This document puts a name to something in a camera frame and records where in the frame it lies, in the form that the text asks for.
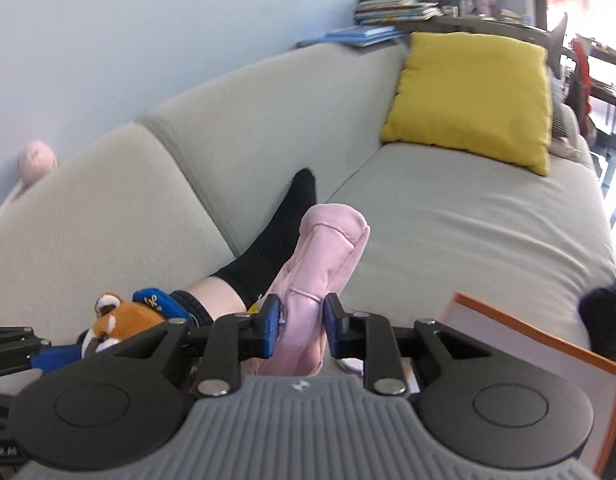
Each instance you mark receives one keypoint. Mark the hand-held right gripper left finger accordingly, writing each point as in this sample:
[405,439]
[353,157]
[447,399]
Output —
[270,330]

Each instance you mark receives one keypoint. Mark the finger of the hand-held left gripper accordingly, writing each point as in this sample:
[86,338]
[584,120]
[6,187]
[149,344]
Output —
[52,360]

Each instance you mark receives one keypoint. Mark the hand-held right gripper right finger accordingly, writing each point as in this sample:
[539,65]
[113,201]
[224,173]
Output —
[335,330]

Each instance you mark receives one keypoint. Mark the yellow round object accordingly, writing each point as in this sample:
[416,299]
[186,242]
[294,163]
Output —
[255,307]

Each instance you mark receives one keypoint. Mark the pink fabric pouch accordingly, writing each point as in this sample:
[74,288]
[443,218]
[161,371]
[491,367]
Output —
[323,260]

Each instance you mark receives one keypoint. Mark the red panda plush toy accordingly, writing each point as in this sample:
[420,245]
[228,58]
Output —
[122,322]

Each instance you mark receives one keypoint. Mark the orange cardboard box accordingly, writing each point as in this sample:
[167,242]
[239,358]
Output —
[528,360]

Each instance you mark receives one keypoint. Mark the person's left leg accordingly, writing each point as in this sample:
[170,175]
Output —
[278,240]

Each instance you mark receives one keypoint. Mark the person's leg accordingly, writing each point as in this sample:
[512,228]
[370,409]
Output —
[605,315]
[278,240]

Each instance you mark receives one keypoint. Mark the beige fabric sofa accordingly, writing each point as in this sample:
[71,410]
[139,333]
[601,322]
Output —
[438,220]

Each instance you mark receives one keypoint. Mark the pink plush toy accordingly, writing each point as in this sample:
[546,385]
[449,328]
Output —
[35,160]

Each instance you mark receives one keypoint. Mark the yellow pillow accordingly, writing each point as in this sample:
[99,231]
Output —
[468,95]

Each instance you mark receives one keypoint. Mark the person's right leg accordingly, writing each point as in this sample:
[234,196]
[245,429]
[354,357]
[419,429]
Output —
[605,315]

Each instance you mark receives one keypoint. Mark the blue book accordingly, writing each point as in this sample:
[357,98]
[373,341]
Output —
[363,34]

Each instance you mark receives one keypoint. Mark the grey checked cushion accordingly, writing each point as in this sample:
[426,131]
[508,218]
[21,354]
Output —
[560,120]

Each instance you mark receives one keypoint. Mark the stack of books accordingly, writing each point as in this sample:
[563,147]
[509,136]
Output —
[398,7]

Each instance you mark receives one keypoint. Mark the grey desk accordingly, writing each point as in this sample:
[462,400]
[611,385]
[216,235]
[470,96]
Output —
[478,25]

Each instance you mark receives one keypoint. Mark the red garment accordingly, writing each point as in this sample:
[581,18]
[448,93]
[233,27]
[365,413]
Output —
[582,85]

